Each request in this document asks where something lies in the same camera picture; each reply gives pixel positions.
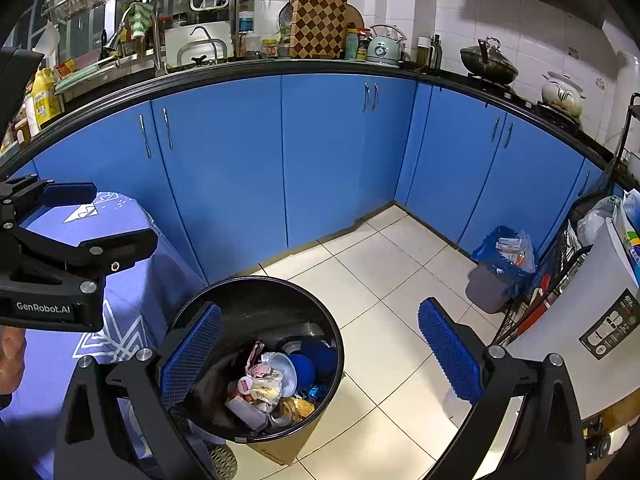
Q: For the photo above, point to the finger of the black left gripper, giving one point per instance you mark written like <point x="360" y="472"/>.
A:
<point x="23" y="196"/>
<point x="99" y="256"/>

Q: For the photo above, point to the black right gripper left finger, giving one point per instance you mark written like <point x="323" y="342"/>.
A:
<point x="92" y="440"/>

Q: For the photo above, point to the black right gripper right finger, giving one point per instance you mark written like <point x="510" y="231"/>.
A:
<point x="546" y="441"/>

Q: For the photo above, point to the white plastic bowl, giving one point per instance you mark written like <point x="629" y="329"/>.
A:
<point x="283" y="364"/>

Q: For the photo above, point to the pink paper wrapper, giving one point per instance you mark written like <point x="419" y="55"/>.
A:
<point x="258" y="362"/>

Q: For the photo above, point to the yellow clear snack bag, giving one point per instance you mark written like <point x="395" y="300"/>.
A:
<point x="267" y="390"/>

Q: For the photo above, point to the blue kitchen base cabinets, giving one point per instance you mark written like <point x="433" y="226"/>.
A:
<point x="236" y="172"/>

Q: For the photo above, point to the black round trash bin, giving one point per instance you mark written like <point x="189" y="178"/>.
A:
<point x="287" y="319"/>

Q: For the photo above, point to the person's left hand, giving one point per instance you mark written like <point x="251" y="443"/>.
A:
<point x="13" y="346"/>

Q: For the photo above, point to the blue patterned tablecloth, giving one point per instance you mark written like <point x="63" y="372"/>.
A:
<point x="137" y="306"/>

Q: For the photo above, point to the yellow detergent bottle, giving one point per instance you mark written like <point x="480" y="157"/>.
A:
<point x="47" y="104"/>

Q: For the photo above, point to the small bin with blue bag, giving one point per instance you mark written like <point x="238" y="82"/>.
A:
<point x="506" y="265"/>

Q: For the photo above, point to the checkered wooden cutting board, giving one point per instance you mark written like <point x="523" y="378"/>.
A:
<point x="317" y="28"/>

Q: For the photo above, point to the white ceramic pot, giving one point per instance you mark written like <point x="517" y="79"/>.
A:
<point x="562" y="92"/>

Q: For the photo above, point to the mint green kettle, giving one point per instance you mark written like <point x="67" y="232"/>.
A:
<point x="386" y="45"/>

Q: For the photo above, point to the black wok with lid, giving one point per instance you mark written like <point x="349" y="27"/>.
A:
<point x="485" y="60"/>

